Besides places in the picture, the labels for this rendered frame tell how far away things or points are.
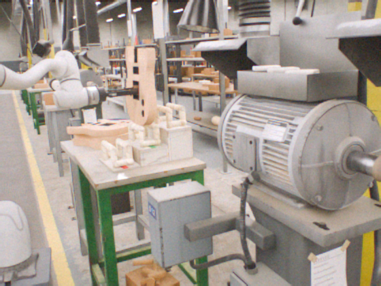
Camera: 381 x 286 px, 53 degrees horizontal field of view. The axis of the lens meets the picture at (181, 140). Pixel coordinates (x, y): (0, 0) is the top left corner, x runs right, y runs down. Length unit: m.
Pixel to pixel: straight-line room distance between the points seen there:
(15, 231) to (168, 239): 0.69
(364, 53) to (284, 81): 0.18
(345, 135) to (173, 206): 0.47
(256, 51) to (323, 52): 0.22
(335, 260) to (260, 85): 0.47
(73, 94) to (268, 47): 1.04
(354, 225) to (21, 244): 1.17
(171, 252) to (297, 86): 0.55
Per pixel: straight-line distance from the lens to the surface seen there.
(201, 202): 1.08
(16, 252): 1.60
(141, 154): 1.96
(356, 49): 0.92
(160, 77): 3.23
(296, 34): 1.13
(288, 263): 1.02
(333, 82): 0.93
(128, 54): 2.16
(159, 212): 1.03
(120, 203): 3.76
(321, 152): 0.86
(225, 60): 1.46
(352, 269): 1.11
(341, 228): 0.89
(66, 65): 1.93
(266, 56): 1.20
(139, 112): 2.01
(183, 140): 2.04
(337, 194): 0.93
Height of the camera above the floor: 1.50
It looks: 13 degrees down
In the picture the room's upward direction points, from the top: 3 degrees counter-clockwise
